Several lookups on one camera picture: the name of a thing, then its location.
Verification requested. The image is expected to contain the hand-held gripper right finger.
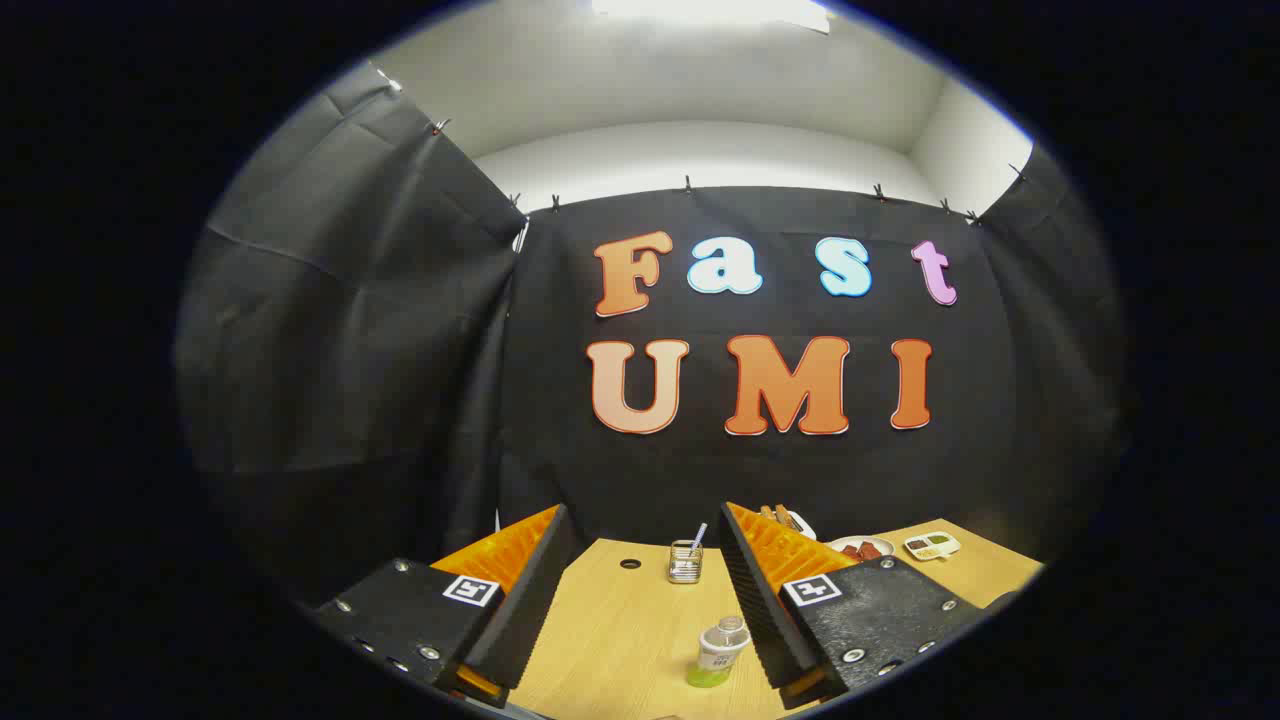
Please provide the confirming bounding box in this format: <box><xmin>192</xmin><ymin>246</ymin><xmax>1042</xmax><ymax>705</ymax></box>
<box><xmin>718</xmin><ymin>502</ymin><xmax>991</xmax><ymax>711</ymax></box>

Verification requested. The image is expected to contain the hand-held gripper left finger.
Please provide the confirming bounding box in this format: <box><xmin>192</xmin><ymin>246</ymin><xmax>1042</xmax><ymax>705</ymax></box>
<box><xmin>310</xmin><ymin>503</ymin><xmax>586</xmax><ymax>711</ymax></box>

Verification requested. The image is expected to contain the clear juice bottle white label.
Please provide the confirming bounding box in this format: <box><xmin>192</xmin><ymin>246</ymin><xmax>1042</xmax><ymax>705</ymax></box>
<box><xmin>686</xmin><ymin>616</ymin><xmax>751</xmax><ymax>689</ymax></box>

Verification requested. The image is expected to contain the wooden table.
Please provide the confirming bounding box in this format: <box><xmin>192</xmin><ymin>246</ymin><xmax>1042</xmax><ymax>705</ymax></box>
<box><xmin>505</xmin><ymin>517</ymin><xmax>1046</xmax><ymax>720</ymax></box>

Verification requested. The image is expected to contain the black backdrop cloth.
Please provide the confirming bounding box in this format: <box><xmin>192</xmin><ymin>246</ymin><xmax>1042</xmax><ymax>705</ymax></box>
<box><xmin>175</xmin><ymin>60</ymin><xmax>1131</xmax><ymax>601</ymax></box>

